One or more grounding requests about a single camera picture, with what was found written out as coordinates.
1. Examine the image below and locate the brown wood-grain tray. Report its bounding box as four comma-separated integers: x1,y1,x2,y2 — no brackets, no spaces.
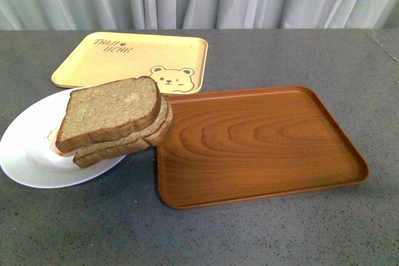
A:
157,86,370,209

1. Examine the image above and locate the fake fried egg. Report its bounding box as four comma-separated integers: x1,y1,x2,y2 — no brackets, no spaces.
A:
47,128,67,156

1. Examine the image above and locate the yellow bear tray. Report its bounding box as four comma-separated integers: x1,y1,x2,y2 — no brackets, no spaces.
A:
52,32,208,95

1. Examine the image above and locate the bread slice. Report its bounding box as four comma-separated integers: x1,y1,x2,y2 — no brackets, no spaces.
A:
55,77,161,153
73,95,173,168

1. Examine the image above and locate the white round plate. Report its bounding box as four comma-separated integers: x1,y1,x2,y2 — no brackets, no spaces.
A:
1,89,124,189

